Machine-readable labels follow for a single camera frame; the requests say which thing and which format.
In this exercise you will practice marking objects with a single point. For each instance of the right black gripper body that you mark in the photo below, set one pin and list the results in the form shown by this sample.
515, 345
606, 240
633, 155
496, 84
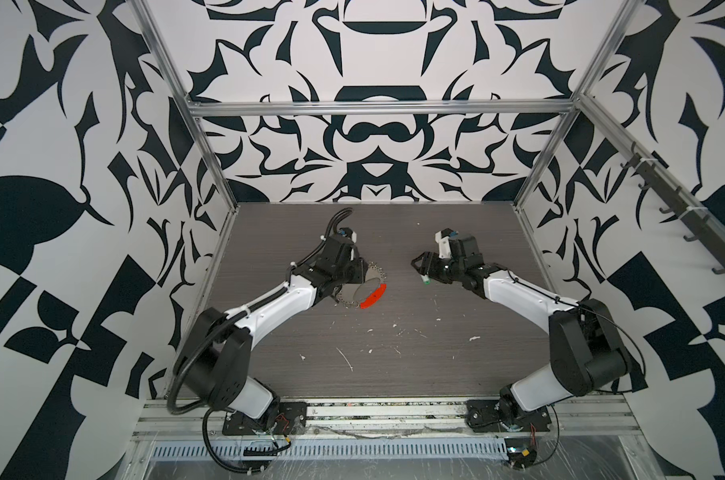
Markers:
446, 270

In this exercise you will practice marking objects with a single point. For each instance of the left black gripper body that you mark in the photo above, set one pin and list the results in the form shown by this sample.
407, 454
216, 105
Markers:
352, 273

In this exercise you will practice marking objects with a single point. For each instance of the silver keyring with red tag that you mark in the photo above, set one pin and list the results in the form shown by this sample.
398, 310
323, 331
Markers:
367, 293

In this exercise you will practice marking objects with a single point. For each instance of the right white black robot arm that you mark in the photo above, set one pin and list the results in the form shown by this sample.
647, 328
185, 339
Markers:
586, 348

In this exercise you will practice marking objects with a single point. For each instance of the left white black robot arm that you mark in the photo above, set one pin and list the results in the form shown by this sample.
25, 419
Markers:
213, 369

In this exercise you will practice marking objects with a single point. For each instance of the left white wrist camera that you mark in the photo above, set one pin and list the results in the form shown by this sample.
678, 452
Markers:
348, 233

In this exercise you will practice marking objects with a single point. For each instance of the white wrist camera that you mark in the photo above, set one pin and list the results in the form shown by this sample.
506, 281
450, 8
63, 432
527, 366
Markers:
442, 238
348, 233

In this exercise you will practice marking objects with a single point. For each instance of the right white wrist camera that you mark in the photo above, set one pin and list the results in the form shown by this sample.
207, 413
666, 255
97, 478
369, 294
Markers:
442, 238

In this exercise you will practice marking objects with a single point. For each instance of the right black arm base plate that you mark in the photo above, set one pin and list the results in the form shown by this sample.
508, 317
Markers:
504, 415

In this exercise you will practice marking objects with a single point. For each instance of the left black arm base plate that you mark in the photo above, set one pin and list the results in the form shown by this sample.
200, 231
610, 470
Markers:
280, 419

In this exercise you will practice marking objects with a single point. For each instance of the white slotted cable duct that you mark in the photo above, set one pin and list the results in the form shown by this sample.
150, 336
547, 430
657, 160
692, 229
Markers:
340, 449

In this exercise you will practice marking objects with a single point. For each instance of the black wall hook rail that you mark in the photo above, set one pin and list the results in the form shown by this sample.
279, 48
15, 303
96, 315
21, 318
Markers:
679, 204

